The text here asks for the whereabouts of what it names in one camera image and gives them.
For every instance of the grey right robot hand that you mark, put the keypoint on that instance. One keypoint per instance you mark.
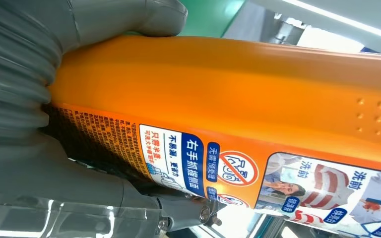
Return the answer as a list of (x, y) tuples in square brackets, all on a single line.
[(62, 203)]

